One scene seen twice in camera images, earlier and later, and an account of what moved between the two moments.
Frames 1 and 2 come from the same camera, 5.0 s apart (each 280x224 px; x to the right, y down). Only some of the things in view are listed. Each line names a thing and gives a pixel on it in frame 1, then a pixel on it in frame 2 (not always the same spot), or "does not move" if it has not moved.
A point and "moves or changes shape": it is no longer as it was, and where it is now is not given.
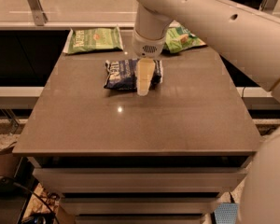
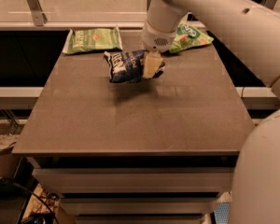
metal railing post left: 39,16 does not move
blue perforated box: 226,213 does not move
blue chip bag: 122,74 moves or changes shape
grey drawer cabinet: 117,157 does not move
